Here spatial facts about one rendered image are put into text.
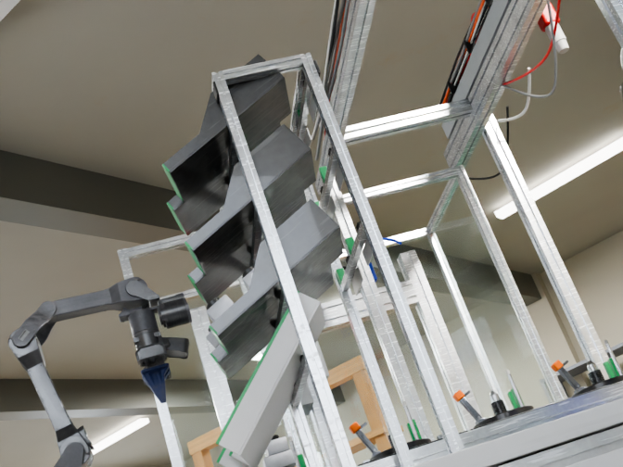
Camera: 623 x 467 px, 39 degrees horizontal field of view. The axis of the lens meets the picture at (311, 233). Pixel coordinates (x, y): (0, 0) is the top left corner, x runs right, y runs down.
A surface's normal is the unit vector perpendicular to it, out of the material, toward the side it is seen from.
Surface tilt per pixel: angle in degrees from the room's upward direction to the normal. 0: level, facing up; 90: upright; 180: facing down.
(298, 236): 90
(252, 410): 90
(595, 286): 90
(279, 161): 90
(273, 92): 155
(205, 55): 180
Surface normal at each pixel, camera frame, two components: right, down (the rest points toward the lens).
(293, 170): 0.68, 0.66
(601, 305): -0.60, -0.13
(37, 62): 0.31, 0.87
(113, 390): 0.73, -0.48
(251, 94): -0.07, -0.38
